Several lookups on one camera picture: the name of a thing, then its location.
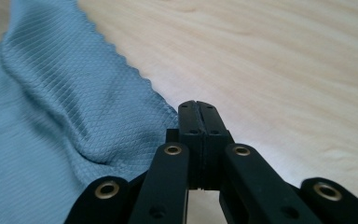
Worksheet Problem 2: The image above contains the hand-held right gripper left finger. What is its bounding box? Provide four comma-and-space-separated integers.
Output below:
165, 99, 204, 191

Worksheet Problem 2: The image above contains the grey-blue diamond weave cloth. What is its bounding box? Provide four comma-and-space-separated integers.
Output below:
0, 0, 180, 224

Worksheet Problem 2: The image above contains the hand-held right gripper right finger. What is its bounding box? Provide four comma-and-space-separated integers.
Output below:
197, 100, 235, 191

